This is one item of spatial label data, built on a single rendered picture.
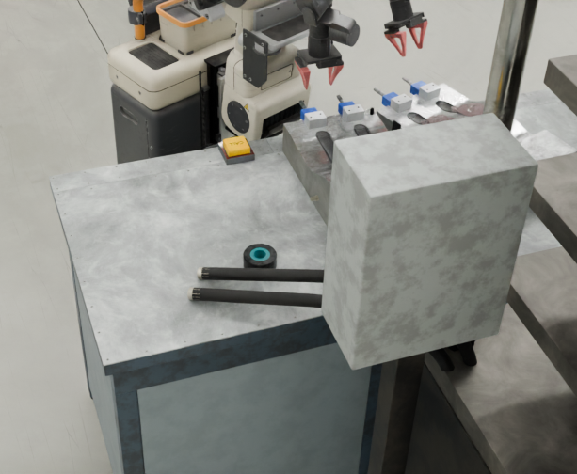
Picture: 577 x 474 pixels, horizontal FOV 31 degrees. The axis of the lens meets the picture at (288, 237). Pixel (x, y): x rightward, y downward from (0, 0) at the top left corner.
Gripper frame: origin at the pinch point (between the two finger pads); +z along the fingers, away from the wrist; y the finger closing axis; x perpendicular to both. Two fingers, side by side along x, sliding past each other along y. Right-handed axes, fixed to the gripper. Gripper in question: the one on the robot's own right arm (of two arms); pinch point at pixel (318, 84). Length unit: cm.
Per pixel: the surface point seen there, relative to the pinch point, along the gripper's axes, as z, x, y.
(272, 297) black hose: 16, -57, -33
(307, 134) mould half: 12.1, -4.3, -4.3
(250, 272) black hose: 16, -48, -35
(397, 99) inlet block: 13.2, 5.2, 26.4
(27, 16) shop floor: 97, 248, -50
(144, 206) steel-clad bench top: 21, -10, -51
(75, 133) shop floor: 99, 144, -47
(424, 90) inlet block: 13.4, 6.9, 35.7
